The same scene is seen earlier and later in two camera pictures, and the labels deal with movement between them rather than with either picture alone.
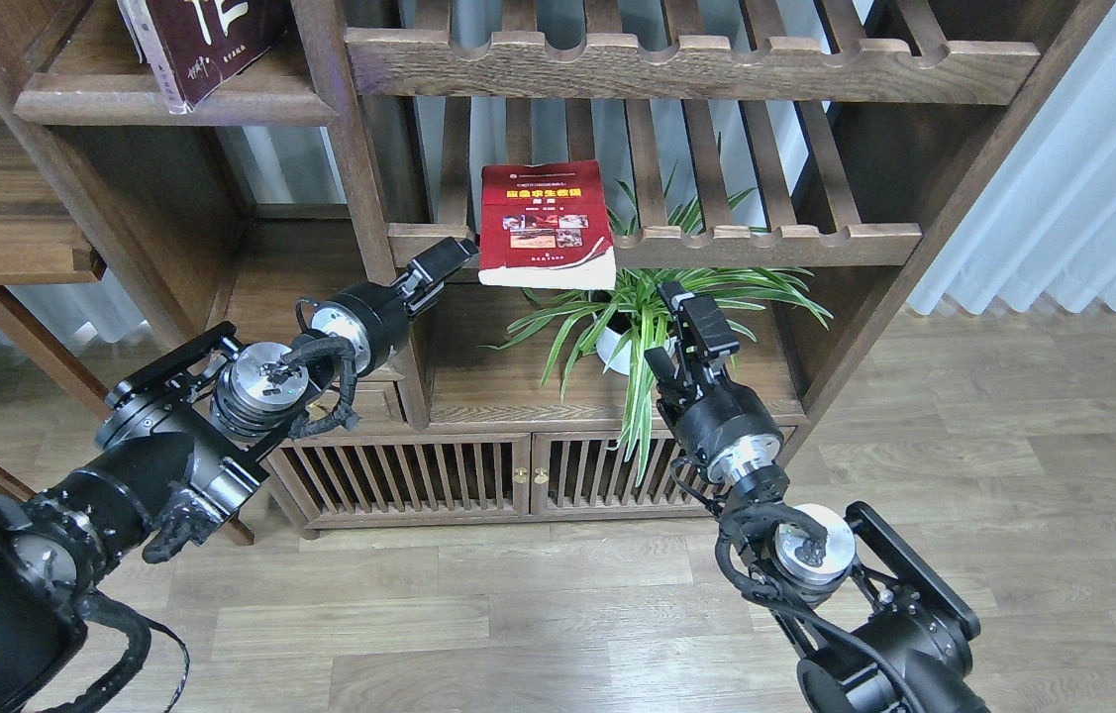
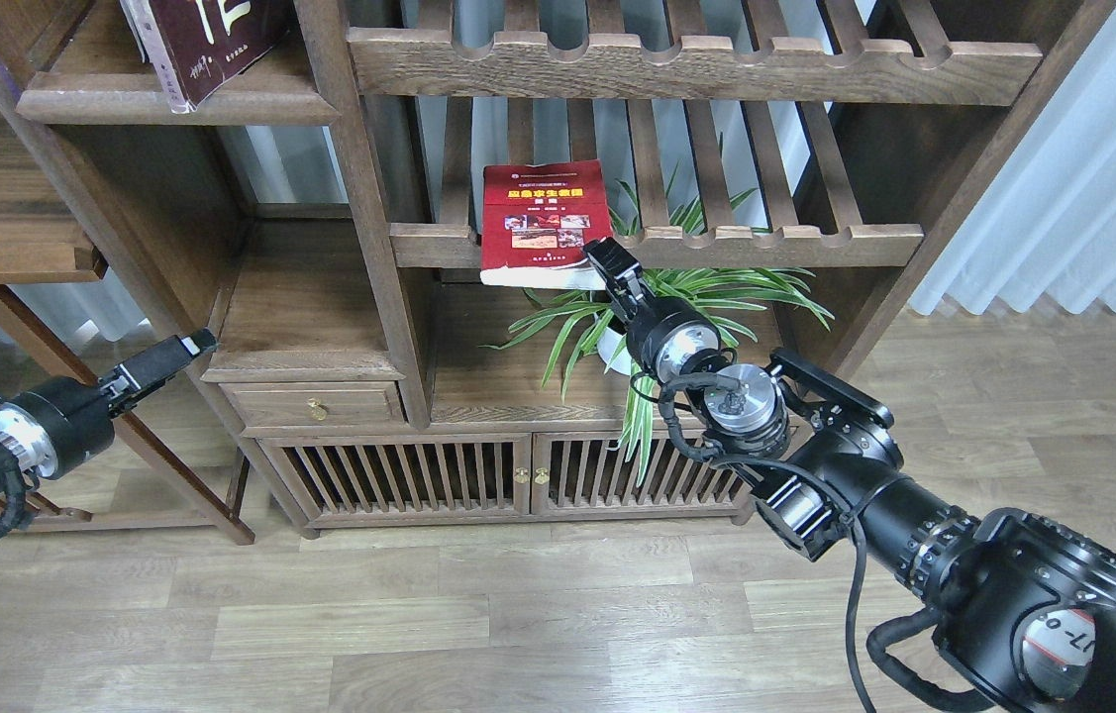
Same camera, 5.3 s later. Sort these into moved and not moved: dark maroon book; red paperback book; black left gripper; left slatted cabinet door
Moved: black left gripper
Not moved: red paperback book; left slatted cabinet door; dark maroon book
